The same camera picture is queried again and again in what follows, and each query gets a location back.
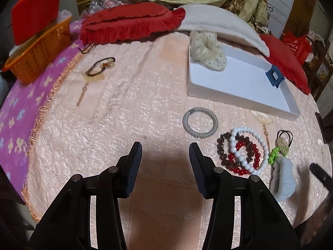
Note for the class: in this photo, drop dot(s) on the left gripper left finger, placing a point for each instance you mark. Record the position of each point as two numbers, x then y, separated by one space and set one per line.
128 167

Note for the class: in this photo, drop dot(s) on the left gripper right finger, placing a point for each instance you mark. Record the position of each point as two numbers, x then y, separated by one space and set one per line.
207 179

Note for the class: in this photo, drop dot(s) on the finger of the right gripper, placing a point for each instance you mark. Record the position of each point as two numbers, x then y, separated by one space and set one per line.
322 176

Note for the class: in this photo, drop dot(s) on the pink quilted bedspread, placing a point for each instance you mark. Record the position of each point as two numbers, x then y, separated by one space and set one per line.
122 93

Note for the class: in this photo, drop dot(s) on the white shallow tray box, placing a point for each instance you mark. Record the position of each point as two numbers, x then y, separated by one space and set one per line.
243 83

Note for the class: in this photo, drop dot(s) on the wooden chair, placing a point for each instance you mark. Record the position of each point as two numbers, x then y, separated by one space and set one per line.
319 69

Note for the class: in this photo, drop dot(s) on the blue hair claw clip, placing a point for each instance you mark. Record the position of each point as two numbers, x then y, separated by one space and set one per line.
275 76

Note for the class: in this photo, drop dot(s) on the purple floral sheet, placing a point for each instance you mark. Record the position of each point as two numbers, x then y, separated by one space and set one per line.
20 109

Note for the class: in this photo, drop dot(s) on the cream dotted scrunchie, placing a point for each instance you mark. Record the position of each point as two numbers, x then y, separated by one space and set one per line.
206 49

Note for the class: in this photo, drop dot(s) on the black hairpin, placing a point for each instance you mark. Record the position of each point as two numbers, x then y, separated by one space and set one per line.
86 49

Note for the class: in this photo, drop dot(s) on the red cushion right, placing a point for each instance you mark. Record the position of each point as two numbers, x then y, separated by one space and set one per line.
282 57

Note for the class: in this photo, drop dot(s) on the red shopping bag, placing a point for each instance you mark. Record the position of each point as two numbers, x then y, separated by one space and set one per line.
299 46

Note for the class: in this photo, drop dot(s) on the orange plastic basket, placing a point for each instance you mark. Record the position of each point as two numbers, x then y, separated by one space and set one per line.
33 61

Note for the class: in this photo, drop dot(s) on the red ruffled cushion left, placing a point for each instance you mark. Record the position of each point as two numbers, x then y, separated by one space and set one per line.
129 22

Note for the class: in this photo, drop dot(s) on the beige pillow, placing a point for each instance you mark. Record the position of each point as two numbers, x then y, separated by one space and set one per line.
227 26

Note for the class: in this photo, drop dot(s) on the clear plastic bag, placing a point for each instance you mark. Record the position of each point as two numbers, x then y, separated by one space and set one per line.
94 6

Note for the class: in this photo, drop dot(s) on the red box in basket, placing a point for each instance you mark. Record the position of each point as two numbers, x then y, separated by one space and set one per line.
29 17

